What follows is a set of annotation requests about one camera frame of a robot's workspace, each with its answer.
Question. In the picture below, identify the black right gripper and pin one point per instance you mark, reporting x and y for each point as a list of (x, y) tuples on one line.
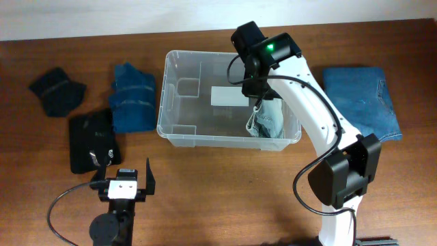
[(248, 90)]

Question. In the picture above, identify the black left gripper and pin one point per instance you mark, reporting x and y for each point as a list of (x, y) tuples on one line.
[(141, 193)]

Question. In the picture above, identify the light grey jeans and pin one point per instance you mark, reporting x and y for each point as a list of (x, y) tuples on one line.
[(266, 120)]

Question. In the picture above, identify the blue jeans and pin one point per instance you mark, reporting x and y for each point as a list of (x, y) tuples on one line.
[(362, 96)]

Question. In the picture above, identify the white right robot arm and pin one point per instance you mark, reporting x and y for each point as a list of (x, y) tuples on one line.
[(346, 160)]

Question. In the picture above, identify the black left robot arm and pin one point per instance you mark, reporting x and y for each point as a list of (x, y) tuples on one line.
[(115, 227)]

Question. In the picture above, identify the white label in bin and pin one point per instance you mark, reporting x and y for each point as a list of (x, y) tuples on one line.
[(228, 97)]

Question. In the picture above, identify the large black folded garment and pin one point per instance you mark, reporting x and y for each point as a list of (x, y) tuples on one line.
[(92, 142)]

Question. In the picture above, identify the clear plastic storage bin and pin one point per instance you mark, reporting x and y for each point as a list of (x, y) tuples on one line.
[(186, 117)]

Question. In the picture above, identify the teal blue folded garment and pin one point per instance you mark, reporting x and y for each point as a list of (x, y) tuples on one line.
[(133, 103)]

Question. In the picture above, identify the small black folded garment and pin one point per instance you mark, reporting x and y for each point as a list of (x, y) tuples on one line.
[(58, 94)]

